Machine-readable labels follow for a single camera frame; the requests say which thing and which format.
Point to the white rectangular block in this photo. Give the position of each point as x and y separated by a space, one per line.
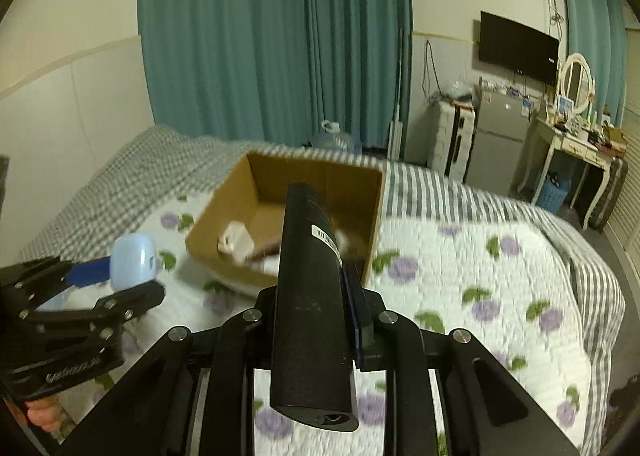
235 243

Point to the oval vanity mirror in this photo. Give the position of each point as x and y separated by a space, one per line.
576 89

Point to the white bottle red base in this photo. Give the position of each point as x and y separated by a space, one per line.
265 258

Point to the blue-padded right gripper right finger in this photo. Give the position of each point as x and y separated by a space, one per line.
445 394

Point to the black cylindrical tube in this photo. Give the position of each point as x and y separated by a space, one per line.
311 377

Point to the person's hand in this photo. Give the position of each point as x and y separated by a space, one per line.
45 413

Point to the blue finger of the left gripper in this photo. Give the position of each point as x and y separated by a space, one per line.
34 282

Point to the blue waste basket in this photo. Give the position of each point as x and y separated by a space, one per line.
553 192

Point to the silver small fridge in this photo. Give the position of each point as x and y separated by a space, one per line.
500 130

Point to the white suitcase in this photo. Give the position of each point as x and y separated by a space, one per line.
450 139

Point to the teal curtain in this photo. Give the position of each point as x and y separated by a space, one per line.
273 70
596 29

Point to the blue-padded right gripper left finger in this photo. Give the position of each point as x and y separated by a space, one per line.
188 390

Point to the white dressing table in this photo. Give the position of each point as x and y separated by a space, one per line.
558 141

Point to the open cardboard box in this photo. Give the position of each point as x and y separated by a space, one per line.
254 194

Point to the light blue earbuds case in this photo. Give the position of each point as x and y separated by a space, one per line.
133 261

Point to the black wall television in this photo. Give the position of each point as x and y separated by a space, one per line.
518 48

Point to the clear water jug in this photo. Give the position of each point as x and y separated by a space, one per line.
332 137

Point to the floral white quilt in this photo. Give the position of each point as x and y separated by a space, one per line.
504 283

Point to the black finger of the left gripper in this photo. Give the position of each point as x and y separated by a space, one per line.
130 298

